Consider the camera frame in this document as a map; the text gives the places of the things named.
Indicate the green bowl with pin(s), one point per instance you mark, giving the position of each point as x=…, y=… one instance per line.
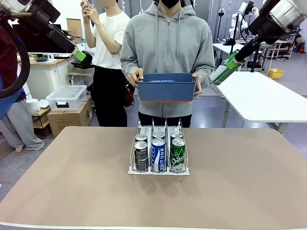
x=41, y=58

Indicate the black light stand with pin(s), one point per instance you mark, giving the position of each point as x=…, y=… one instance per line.
x=220, y=14

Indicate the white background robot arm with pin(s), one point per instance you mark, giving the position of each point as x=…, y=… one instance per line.
x=236, y=24

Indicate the light wooden low shelf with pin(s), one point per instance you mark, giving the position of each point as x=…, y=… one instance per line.
x=284, y=42

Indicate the person's left gray-sleeved forearm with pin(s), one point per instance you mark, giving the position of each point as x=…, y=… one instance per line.
x=206, y=69

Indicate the black computer monitor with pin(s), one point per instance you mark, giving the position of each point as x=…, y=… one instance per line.
x=40, y=45

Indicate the large brown cardboard box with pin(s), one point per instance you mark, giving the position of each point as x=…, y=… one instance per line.
x=69, y=119

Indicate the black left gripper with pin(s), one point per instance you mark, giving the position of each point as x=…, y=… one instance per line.
x=60, y=37

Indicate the white background desk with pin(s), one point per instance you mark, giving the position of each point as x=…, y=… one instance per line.
x=225, y=48

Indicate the person's right hand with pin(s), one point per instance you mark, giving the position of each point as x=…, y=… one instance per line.
x=133, y=77

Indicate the white keyboard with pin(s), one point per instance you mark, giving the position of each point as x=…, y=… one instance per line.
x=57, y=55

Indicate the person's left hand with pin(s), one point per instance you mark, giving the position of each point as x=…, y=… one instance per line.
x=198, y=87

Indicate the yellow plastic crate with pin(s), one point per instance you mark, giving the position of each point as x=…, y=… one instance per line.
x=275, y=73

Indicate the white plastic container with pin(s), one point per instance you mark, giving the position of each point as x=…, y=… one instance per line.
x=82, y=46

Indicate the black face mask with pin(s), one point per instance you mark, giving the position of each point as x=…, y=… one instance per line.
x=170, y=3

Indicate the white smartphone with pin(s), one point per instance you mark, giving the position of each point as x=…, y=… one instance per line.
x=84, y=3

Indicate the small wooden side shelf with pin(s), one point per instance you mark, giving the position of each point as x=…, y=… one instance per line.
x=42, y=112

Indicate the white paper roll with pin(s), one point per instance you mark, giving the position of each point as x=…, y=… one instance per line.
x=32, y=104

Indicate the red black bag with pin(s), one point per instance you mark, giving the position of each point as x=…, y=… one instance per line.
x=129, y=99

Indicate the person in gray hoodie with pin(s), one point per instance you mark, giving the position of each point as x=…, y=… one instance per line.
x=168, y=48

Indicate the tall brown cardboard box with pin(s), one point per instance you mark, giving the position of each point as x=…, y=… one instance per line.
x=74, y=26

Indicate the clear plastic storage box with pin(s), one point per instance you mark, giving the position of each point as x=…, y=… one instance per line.
x=64, y=95

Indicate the white desk cabinet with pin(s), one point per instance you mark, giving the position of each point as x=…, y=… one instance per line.
x=45, y=79

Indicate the person in dark red top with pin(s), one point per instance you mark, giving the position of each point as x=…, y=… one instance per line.
x=19, y=134

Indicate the green Chilsung cider can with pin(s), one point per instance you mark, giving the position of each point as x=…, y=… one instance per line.
x=177, y=135
x=178, y=158
x=219, y=75

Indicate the black metal pole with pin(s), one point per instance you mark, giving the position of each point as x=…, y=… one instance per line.
x=254, y=62

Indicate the person's right gray-sleeved forearm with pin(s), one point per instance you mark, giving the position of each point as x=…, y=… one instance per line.
x=128, y=67

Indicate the large white table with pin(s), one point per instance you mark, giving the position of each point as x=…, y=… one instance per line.
x=259, y=95

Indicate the bystander in white t-shirt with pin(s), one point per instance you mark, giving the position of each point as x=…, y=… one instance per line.
x=108, y=36

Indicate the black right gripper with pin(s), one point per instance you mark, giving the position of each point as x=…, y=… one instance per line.
x=248, y=49

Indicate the bystander's right hand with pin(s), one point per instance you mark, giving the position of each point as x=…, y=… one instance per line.
x=86, y=14

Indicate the black Pepsi can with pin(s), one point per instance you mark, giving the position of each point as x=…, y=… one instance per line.
x=141, y=137
x=140, y=155

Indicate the bystander's left hand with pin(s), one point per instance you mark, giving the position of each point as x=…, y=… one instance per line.
x=94, y=16

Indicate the red container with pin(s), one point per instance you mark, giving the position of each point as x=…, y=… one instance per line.
x=302, y=48

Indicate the blue plastic bin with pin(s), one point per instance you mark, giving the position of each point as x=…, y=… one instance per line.
x=165, y=92

